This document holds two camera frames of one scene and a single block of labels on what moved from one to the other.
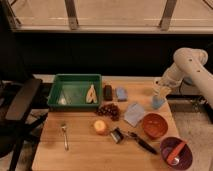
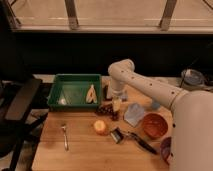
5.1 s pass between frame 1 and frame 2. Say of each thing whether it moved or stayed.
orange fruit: stayed
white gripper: moved
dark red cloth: stayed
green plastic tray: stayed
